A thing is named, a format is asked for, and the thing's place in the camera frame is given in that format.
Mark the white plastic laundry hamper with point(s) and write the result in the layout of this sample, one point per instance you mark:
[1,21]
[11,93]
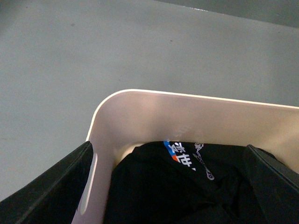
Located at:
[129,118]

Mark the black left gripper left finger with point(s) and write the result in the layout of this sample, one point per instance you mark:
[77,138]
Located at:
[54,196]

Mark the black printed t-shirt in hamper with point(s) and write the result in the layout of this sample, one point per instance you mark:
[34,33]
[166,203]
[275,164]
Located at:
[183,183]

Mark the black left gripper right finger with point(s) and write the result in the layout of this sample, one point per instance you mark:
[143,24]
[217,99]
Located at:
[275,185]

